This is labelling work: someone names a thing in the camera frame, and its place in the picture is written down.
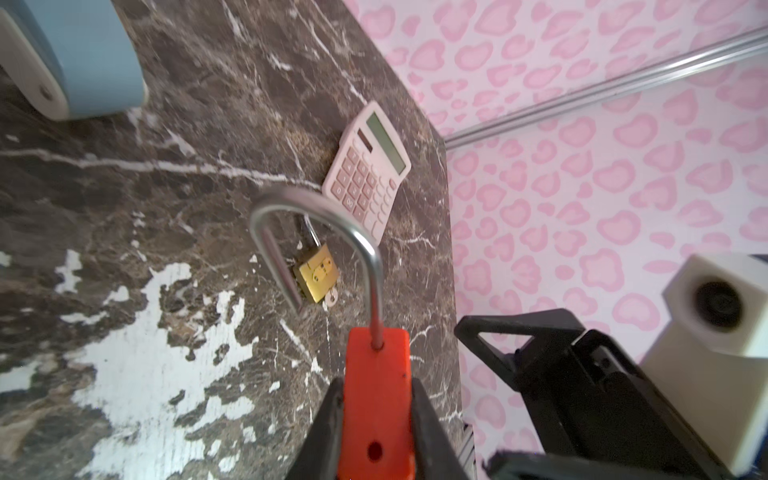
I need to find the pink calculator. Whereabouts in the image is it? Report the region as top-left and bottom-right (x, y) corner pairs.
(322, 101), (412, 242)

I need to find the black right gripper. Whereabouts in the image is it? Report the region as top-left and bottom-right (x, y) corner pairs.
(454, 308), (732, 480)

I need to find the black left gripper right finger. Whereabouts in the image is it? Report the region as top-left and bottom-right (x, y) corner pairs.
(410, 378), (468, 480)

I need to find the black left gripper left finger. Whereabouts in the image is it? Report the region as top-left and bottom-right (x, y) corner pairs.
(285, 378), (344, 480)

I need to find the red padlock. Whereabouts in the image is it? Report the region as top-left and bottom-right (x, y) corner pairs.
(249, 187), (415, 479)

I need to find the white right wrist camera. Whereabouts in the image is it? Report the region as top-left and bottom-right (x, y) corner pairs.
(641, 253), (767, 477)

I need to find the brass padlock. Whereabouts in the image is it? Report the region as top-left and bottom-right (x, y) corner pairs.
(294, 215), (339, 307)

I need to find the blue stapler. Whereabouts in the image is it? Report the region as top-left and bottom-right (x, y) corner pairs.
(1, 1), (149, 121)

